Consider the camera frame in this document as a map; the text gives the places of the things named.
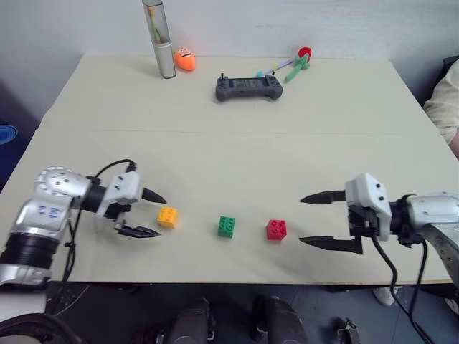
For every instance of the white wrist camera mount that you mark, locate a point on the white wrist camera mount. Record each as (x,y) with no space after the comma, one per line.
(369,200)
(123,188)

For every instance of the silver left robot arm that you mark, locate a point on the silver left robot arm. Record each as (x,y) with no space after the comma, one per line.
(48,211)

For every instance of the white shoe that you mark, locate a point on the white shoe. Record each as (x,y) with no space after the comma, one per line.
(383,296)

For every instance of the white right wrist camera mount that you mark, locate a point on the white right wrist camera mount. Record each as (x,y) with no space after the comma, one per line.
(369,200)

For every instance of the blue round object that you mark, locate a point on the blue round object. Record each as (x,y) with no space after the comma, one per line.
(7,134)

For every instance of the person in beige shirt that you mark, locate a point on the person in beige shirt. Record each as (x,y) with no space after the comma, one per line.
(444,104)

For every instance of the green toothbrush in tube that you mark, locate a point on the green toothbrush in tube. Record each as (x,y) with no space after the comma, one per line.
(156,30)

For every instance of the red toy brick cube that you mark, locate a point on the red toy brick cube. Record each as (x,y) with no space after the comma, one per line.
(276,230)

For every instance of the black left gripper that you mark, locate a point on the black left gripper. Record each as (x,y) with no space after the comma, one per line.
(120,209)

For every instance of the dark grey handheld controller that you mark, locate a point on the dark grey handheld controller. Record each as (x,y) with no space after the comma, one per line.
(249,89)

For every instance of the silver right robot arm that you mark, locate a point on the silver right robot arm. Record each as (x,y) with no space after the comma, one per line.
(435,218)

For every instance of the silver clear tube case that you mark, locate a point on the silver clear tube case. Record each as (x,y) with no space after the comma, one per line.
(165,59)

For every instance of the red green plush rose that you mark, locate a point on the red green plush rose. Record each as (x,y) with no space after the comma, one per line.
(299,64)

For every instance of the green toy brick cube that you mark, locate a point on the green toy brick cube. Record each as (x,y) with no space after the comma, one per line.
(226,227)

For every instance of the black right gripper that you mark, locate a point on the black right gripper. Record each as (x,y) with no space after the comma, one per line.
(360,222)

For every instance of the purple teal stick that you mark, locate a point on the purple teal stick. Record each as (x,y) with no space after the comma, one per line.
(274,68)

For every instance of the yellow toy brick cube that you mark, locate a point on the yellow toy brick cube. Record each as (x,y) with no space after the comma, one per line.
(168,218)

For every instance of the dark rounded shape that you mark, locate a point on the dark rounded shape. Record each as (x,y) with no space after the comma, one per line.
(190,322)
(279,320)

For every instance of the orange plush toy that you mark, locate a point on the orange plush toy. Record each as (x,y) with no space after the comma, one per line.
(185,60)

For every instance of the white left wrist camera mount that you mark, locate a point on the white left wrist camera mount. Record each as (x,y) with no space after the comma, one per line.
(123,188)

